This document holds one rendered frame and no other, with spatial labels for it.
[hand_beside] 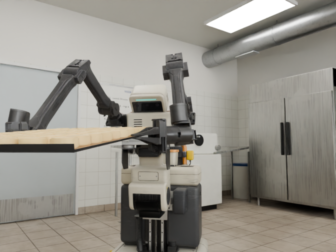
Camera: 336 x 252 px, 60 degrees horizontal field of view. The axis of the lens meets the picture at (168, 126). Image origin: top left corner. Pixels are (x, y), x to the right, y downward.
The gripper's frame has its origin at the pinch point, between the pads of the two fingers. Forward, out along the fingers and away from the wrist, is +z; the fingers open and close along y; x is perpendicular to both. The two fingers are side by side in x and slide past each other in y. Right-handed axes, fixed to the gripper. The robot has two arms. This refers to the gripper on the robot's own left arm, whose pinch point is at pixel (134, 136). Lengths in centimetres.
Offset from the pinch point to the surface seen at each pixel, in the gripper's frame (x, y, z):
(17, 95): 357, -44, -13
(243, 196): 302, 136, -388
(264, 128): 229, 5, -357
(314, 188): 144, 89, -354
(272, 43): 214, -129, -361
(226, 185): 355, 125, -397
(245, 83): 348, -88, -452
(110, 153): 352, 41, -141
